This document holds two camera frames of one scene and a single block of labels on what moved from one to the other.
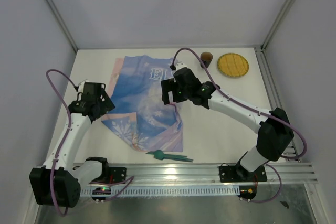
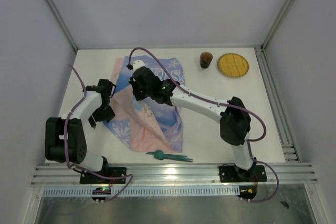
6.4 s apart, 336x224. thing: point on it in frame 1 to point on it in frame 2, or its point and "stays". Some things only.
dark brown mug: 206,57 stays
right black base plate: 238,173 stays
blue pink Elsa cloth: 139,117 stays
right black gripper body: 189,92 to 140,92
